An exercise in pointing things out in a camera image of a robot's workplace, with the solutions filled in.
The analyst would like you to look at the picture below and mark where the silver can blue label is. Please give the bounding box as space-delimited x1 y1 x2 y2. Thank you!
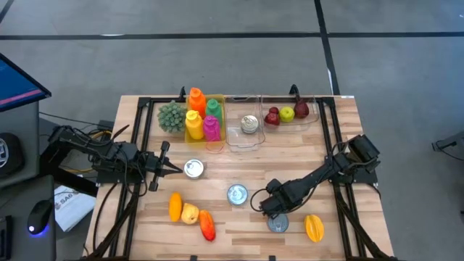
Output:
226 183 249 207

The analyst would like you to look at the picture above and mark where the white paper booklet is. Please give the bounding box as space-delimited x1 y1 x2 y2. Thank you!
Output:
54 184 97 233

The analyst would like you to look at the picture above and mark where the silver can green label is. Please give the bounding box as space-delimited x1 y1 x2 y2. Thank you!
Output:
183 158 204 180

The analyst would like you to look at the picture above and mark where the yellow plastic bottle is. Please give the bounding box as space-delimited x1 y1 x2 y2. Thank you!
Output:
184 109 204 141

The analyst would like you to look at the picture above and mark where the thick black cable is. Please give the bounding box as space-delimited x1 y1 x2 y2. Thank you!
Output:
92 183 120 254

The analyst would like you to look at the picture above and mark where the pink plastic bottle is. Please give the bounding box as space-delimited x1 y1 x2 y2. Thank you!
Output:
202 115 225 154

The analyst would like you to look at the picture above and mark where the grey stand foot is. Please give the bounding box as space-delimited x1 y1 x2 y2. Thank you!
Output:
433 130 464 152

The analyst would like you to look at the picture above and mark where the yellow cable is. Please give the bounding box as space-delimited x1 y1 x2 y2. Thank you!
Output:
65 130 109 174

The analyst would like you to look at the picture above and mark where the yellow starfruit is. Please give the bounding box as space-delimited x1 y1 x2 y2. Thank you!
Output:
304 214 326 243

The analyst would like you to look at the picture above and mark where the dark red pointed fruit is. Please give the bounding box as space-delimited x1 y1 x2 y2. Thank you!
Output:
293 98 310 119

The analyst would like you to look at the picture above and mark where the green plastic bottle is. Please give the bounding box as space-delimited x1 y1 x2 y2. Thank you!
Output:
205 99 223 126

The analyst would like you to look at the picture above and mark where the thin black cable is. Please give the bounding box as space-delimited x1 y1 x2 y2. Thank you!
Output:
38 111 102 128

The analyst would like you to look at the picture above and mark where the grey desk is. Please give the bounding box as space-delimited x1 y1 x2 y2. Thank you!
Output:
0 101 57 261

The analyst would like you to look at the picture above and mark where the orange plastic bottle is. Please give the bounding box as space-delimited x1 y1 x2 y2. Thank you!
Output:
188 87 207 119

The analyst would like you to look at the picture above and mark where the silver can red label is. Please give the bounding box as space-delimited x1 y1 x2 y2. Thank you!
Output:
267 213 290 233

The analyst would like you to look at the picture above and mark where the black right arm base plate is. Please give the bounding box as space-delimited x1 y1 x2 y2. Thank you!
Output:
325 155 380 184

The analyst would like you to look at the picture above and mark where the dark red round fruit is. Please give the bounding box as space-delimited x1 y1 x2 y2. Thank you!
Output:
263 112 281 127

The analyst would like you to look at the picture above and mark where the black metal table frame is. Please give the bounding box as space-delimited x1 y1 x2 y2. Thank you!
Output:
85 94 399 261

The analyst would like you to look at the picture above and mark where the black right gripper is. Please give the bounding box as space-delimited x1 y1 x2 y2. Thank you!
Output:
259 178 304 218

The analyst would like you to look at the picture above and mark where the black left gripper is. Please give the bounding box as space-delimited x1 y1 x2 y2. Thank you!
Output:
136 141 183 192

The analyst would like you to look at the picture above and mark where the wide clear plastic bin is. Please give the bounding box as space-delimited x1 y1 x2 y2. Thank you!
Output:
259 94 320 132

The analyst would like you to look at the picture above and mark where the black floor cable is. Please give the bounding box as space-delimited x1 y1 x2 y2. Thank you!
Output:
430 139 464 162

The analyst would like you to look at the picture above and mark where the black computer mouse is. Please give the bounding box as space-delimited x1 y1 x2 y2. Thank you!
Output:
27 199 54 236

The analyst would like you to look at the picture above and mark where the black keyboard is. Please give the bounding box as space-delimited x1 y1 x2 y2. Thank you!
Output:
0 215 12 251

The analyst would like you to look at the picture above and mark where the colourful printed tin can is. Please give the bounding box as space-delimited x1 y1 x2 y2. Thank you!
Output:
240 115 259 135

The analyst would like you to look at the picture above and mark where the green succulent plant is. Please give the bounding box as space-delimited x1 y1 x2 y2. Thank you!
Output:
157 101 189 133

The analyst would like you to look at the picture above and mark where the yellow translucent plastic bin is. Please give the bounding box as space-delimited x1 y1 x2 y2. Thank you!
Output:
183 94 228 149

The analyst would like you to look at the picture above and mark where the narrow clear plastic bin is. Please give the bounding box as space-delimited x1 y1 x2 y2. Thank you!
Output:
224 94 266 152

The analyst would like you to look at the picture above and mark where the black cap with logo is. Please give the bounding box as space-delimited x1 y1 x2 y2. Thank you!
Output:
0 132 25 178

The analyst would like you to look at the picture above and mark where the computer monitor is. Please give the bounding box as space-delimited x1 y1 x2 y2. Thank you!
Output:
0 53 51 112

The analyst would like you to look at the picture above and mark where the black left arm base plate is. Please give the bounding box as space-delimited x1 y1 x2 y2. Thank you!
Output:
96 155 149 184

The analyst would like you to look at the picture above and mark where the orange mango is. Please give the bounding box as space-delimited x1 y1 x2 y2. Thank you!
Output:
168 191 183 223

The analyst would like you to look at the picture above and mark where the green apple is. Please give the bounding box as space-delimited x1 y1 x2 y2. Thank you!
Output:
278 106 296 123

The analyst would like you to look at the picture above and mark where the yellow pear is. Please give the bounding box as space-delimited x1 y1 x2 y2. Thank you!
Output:
181 203 200 225

